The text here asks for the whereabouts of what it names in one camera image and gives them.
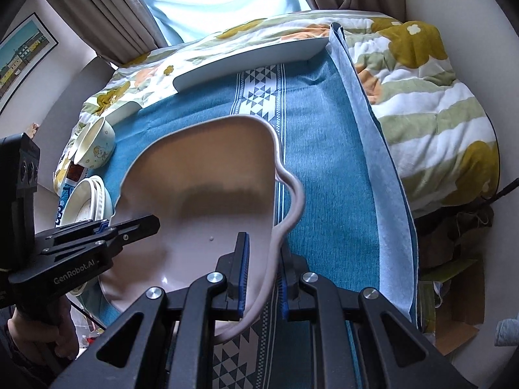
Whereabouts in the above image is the framed houses wall poster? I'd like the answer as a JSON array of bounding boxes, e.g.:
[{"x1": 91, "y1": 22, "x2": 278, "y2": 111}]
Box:
[{"x1": 0, "y1": 12, "x2": 60, "y2": 115}]

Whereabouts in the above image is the white duck print plate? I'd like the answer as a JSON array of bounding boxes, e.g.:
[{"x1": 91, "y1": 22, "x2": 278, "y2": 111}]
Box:
[{"x1": 61, "y1": 175, "x2": 107, "y2": 238}]

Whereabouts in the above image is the blue printed packet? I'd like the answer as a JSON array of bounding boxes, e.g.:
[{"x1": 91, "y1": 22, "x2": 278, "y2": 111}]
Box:
[{"x1": 54, "y1": 184, "x2": 74, "y2": 228}]

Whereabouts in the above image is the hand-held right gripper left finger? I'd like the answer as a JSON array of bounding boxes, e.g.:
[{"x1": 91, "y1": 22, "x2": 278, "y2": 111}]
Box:
[{"x1": 51, "y1": 232, "x2": 250, "y2": 389}]

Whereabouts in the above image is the black fan cable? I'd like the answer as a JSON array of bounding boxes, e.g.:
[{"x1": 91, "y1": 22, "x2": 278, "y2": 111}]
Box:
[{"x1": 478, "y1": 178, "x2": 519, "y2": 204}]

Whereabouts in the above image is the floral striped blanket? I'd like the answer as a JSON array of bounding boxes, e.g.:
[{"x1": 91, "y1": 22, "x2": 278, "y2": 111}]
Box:
[{"x1": 53, "y1": 10, "x2": 501, "y2": 212}]

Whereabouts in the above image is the grey headboard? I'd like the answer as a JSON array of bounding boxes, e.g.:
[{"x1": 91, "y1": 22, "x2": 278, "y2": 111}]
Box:
[{"x1": 52, "y1": 54, "x2": 119, "y2": 131}]

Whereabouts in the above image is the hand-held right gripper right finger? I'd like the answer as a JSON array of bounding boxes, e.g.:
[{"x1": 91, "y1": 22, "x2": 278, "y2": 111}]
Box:
[{"x1": 279, "y1": 247, "x2": 480, "y2": 389}]

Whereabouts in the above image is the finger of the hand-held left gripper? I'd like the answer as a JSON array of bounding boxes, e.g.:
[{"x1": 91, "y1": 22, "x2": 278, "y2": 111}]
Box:
[
  {"x1": 36, "y1": 213, "x2": 161, "y2": 250},
  {"x1": 41, "y1": 227, "x2": 160, "y2": 270}
]

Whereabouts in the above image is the person's left hand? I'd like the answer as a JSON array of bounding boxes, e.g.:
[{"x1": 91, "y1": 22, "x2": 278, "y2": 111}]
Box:
[{"x1": 8, "y1": 299, "x2": 78, "y2": 362}]

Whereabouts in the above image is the cream printed bowl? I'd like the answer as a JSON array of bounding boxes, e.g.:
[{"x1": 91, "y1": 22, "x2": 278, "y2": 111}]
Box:
[{"x1": 75, "y1": 117, "x2": 117, "y2": 170}]

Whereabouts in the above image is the light blue window cloth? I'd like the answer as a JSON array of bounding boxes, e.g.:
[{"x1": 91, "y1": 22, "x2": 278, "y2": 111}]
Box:
[{"x1": 138, "y1": 0, "x2": 315, "y2": 45}]

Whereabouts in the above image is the person's left forearm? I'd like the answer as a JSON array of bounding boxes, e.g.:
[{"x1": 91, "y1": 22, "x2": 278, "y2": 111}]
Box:
[{"x1": 0, "y1": 324, "x2": 62, "y2": 389}]

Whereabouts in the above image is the brown cardboard piece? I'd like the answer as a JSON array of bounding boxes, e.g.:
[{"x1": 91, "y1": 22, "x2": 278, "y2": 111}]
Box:
[{"x1": 417, "y1": 251, "x2": 488, "y2": 358}]

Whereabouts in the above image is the pink irregular plate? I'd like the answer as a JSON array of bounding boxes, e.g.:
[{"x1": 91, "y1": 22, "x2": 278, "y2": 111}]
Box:
[{"x1": 99, "y1": 114, "x2": 306, "y2": 343}]

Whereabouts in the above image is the blue patterned tablecloth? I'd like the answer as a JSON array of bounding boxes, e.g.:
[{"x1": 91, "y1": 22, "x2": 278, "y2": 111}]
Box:
[{"x1": 95, "y1": 34, "x2": 419, "y2": 389}]

